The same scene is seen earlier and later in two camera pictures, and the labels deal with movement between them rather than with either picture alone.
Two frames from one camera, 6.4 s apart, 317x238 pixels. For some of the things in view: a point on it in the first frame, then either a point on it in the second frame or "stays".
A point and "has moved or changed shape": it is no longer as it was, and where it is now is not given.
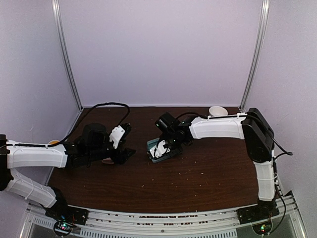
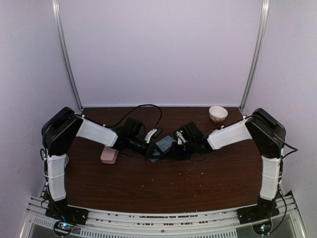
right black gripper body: x=175 y=143 -> x=181 y=153
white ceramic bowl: x=218 y=110 stays
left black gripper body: x=119 y=156 -> x=150 y=148
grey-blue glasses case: x=151 y=144 has moved or changed shape
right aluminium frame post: x=257 y=53 stays
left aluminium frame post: x=59 y=24 stays
